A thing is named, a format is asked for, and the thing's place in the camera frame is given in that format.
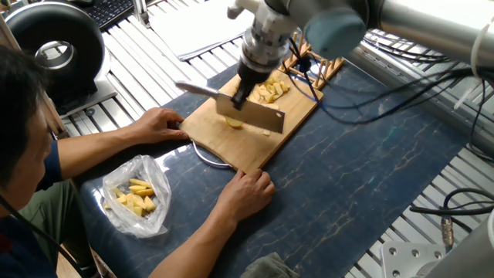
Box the wooden knife rack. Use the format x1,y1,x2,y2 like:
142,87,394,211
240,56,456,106
287,39,346,86

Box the olive trousers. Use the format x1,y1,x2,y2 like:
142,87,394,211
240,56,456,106
0,181,105,278

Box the dark blue marble mat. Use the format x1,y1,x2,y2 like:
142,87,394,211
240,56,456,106
73,66,481,278

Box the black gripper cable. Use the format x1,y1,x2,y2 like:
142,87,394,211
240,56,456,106
292,35,494,128

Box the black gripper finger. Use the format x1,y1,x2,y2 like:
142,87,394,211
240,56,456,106
230,77,252,109
249,74,266,97

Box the steel cleaver knife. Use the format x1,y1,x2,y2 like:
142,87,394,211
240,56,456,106
174,81,286,134

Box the person's left hand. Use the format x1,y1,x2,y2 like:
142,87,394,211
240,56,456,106
127,108,190,146

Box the black round ring lamp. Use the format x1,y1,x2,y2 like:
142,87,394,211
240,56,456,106
0,2,117,117

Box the black keyboard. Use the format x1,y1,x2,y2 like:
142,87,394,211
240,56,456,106
73,0,138,33

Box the wooden pole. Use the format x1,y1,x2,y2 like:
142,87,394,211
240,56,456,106
0,15,72,149

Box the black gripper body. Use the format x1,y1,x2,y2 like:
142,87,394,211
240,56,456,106
238,29,293,81

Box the person's right hand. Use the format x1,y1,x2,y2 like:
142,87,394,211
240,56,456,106
212,168,275,221

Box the white sheet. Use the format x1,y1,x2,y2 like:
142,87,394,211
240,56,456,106
149,0,249,63

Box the person's right forearm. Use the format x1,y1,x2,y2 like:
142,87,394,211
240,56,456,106
147,212,232,278

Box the grey-green cloth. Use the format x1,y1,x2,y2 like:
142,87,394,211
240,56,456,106
238,251,300,278

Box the metal mounting plate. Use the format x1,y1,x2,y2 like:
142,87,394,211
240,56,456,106
378,241,456,278

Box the person's left forearm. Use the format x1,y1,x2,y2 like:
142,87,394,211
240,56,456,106
46,127,141,186

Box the bamboo cutting board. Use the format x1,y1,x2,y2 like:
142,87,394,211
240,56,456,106
183,63,323,172

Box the black cable with plug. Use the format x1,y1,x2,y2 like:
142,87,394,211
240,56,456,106
409,189,494,236

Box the plastic bag of potato sticks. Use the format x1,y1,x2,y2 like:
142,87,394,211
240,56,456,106
103,154,171,237

